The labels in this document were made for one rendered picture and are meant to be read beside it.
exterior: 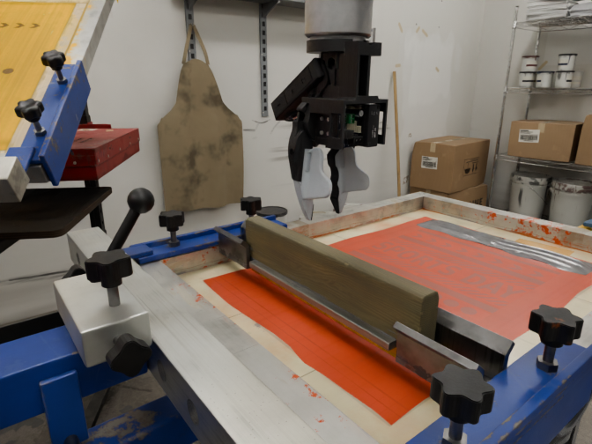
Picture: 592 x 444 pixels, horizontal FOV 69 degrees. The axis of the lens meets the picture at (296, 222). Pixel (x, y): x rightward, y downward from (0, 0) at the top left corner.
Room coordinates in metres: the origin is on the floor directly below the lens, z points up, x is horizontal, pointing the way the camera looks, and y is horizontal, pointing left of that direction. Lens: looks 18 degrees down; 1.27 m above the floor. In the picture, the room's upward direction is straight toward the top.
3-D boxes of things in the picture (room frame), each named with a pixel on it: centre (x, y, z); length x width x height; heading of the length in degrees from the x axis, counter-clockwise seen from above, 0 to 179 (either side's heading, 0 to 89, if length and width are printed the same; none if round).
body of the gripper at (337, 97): (0.53, -0.05, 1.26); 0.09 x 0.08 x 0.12; 38
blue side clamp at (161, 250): (0.76, 0.15, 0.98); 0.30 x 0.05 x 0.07; 128
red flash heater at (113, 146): (1.45, 0.81, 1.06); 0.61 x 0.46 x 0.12; 8
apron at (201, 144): (2.57, 0.55, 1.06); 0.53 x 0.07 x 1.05; 128
